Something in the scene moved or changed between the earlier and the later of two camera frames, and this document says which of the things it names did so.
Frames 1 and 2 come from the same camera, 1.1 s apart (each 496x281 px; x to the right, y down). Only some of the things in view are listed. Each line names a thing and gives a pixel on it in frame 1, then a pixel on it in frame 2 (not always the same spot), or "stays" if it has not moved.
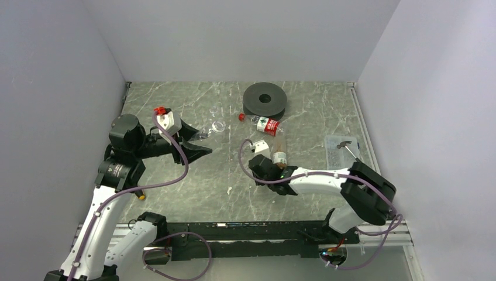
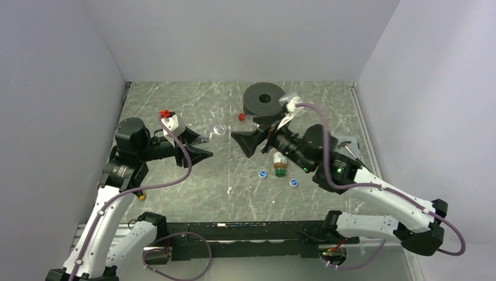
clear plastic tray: (341, 158) stays
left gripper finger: (187, 131) stays
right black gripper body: (259, 183) → (270, 131)
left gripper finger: (192, 152) stays
